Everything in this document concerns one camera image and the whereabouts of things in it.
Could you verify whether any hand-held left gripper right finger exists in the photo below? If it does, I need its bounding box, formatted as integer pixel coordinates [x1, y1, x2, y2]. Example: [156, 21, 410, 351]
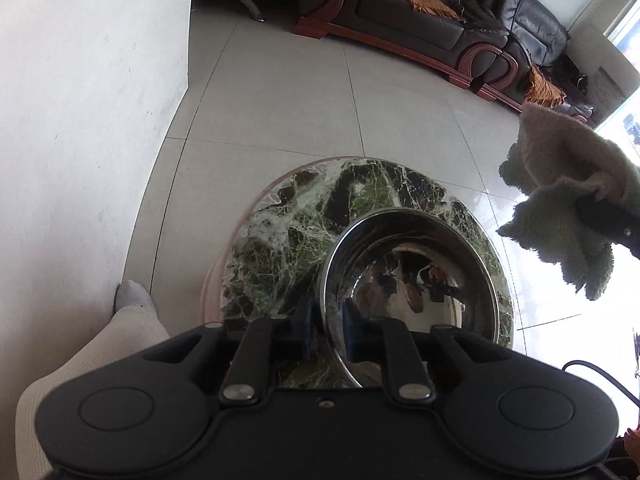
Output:
[343, 304, 513, 406]

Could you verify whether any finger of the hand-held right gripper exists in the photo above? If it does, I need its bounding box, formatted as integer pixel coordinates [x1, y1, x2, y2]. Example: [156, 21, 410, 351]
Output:
[575, 194, 640, 251]

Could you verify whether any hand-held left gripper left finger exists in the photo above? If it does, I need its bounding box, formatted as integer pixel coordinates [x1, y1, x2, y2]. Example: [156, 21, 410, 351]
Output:
[144, 299, 317, 407]

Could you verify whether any fluffy pink green cloth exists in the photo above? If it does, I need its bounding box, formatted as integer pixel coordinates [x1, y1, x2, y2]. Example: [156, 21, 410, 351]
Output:
[496, 102, 640, 302]

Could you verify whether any steel bowl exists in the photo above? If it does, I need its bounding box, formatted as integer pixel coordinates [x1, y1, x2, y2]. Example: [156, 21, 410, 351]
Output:
[316, 208, 515, 391]

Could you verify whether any round green marble table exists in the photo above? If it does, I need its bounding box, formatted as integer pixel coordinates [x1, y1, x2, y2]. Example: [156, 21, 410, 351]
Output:
[200, 156, 516, 391]

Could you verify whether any person's white shoe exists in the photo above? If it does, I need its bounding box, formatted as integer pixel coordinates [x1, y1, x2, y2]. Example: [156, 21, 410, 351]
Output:
[114, 280, 157, 312]

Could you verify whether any person's left leg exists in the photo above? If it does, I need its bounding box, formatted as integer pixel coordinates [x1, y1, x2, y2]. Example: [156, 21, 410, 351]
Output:
[15, 305, 172, 480]

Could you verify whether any dark leather sofa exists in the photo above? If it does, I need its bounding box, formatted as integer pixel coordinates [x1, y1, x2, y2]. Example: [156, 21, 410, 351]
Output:
[295, 0, 596, 123]

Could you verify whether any wall poster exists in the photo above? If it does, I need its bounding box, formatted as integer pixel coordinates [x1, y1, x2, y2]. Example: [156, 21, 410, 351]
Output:
[594, 66, 627, 112]

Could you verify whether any black cable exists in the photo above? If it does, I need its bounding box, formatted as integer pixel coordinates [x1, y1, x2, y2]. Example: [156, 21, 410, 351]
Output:
[562, 360, 640, 411]

